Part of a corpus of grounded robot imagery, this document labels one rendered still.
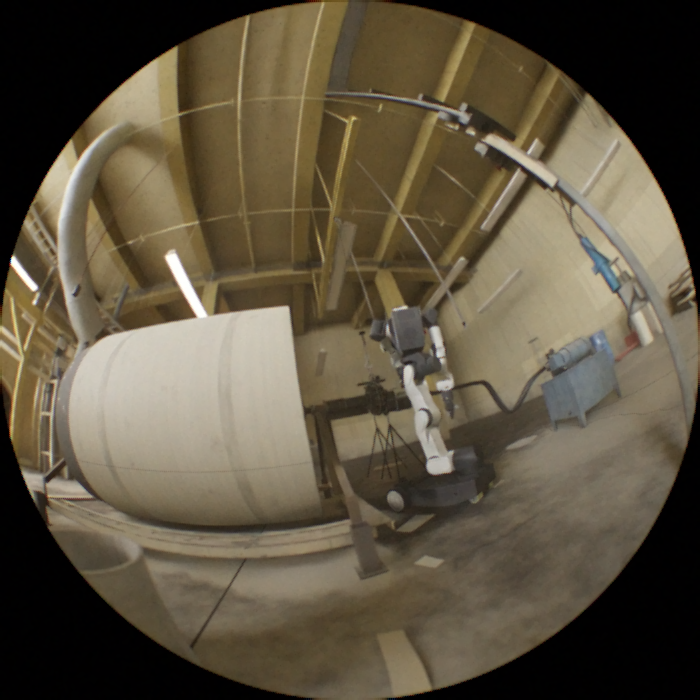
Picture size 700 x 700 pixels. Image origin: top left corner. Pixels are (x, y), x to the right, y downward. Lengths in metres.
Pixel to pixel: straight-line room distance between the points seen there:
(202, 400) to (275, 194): 6.22
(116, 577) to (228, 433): 0.81
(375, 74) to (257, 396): 6.55
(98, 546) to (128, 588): 0.27
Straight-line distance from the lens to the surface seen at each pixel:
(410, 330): 1.60
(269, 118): 6.26
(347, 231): 3.98
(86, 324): 5.10
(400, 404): 1.98
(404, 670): 0.66
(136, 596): 0.59
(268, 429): 1.04
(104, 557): 0.83
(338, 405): 1.84
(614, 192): 9.14
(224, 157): 6.58
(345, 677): 0.69
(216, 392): 1.12
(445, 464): 1.54
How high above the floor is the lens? 0.57
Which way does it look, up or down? 24 degrees up
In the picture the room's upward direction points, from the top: 14 degrees counter-clockwise
